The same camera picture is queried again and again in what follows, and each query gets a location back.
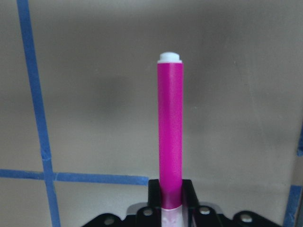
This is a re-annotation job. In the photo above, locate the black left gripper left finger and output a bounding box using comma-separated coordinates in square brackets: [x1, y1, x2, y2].
[147, 179, 161, 210]

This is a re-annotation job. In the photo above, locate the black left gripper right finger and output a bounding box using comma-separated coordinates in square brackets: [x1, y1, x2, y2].
[181, 179, 198, 210]

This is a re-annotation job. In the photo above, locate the pink marker pen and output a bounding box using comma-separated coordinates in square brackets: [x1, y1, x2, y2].
[157, 52, 183, 227]

